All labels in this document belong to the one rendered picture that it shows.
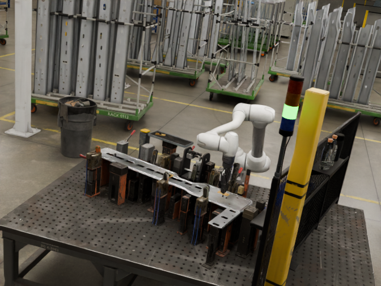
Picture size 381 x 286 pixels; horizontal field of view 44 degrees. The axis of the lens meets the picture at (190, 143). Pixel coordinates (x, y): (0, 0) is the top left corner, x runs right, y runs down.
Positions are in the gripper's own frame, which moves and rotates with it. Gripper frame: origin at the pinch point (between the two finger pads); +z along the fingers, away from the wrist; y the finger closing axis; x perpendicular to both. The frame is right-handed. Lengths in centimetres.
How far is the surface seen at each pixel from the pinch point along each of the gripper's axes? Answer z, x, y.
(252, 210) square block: 1.1, 28.9, 14.7
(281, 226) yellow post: -16, 61, 53
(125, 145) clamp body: 2, -102, -16
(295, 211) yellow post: -27, 67, 53
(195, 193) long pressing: 6.8, -16.7, 9.7
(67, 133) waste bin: 72, -288, -137
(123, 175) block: 10, -76, 18
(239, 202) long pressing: 6.9, 13.1, -0.9
